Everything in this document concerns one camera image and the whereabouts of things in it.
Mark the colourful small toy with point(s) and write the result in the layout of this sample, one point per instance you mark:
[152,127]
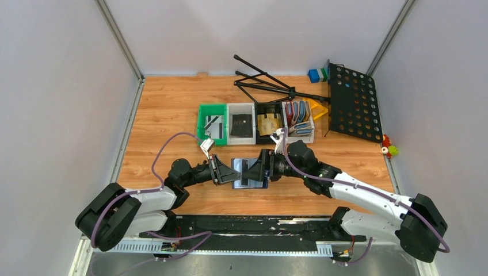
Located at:
[387,148]

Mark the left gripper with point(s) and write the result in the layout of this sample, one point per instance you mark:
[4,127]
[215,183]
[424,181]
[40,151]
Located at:
[213,169]

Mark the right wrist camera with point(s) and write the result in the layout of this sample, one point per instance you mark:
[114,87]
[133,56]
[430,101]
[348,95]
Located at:
[279,138]

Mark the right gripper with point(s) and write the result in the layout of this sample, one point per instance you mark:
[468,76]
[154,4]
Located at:
[263,165]

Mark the black perforated stand plate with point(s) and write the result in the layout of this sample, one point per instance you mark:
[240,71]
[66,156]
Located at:
[353,105]

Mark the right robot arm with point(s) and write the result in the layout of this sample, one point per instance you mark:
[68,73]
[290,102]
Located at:
[415,224]

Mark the green bin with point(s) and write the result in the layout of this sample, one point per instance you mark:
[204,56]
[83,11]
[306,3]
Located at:
[212,109]

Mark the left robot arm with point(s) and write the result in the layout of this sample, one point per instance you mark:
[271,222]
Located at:
[118,212]

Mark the blue card holder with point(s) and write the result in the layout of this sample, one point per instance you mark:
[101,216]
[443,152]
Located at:
[248,184]

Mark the white bin with card holders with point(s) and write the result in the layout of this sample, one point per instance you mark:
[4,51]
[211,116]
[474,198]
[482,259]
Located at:
[299,121]

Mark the gold cards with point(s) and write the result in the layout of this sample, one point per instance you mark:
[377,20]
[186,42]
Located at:
[268,123]

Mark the yellow triangle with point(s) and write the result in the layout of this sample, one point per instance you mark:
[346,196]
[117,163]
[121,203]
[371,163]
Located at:
[314,110]

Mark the silver cards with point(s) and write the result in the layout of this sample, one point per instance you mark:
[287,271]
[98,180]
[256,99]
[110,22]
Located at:
[214,126]

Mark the blue green white blocks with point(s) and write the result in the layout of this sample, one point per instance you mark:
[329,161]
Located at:
[318,75]

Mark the black cards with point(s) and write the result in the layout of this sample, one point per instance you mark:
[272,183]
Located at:
[241,125]

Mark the white bin with black cards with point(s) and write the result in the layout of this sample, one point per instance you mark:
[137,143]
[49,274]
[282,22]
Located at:
[241,108]

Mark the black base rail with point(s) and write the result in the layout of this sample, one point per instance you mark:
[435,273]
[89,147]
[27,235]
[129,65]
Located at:
[255,233]

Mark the black music stand tripod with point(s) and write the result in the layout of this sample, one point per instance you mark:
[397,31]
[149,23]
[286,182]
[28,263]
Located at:
[266,82]

